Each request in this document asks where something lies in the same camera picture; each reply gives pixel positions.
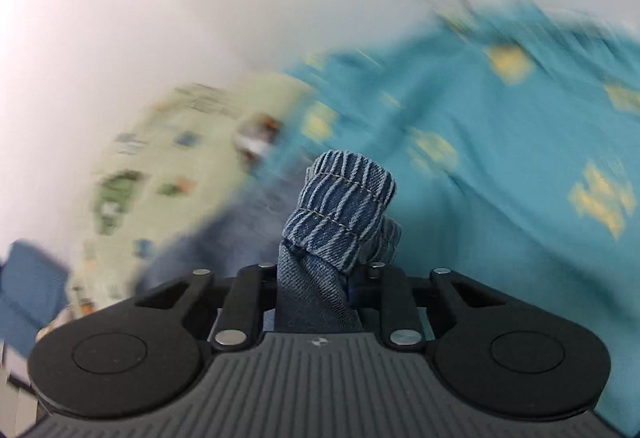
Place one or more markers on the blue quilted headboard cushion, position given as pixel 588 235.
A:
pixel 30 293

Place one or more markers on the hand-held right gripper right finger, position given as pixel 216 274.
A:
pixel 395 290

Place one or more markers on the blue denim jeans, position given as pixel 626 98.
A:
pixel 335 218

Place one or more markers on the green cartoon print blanket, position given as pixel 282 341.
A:
pixel 165 157

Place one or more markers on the teal printed bed sheet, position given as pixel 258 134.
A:
pixel 500 157

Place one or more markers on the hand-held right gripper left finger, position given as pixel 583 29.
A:
pixel 250 290

